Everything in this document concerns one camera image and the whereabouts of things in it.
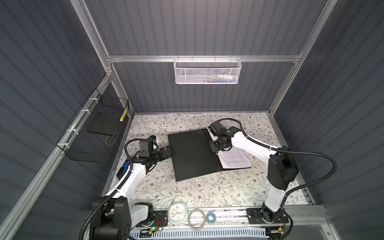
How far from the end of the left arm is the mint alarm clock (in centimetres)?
26

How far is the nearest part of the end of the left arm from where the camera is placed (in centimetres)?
68

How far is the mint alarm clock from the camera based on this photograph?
0.72m
